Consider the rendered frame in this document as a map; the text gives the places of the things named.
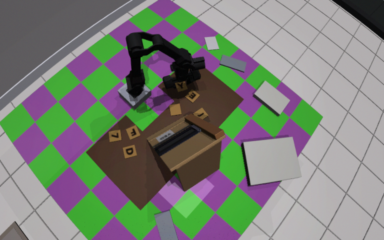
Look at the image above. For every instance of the white paper ticket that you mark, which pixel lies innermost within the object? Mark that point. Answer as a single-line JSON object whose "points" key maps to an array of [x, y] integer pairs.
{"points": [[165, 135]]}

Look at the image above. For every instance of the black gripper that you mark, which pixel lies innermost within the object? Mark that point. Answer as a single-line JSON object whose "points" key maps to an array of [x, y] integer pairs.
{"points": [[190, 77]]}

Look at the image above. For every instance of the white flat rectangular card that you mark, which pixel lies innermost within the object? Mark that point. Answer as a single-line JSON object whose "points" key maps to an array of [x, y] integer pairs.
{"points": [[211, 43]]}

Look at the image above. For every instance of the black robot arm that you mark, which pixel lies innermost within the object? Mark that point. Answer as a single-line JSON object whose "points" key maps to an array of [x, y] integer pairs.
{"points": [[183, 59]]}

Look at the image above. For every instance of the brown a-frame board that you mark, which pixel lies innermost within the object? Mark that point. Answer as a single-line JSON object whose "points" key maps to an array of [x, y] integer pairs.
{"points": [[193, 151]]}

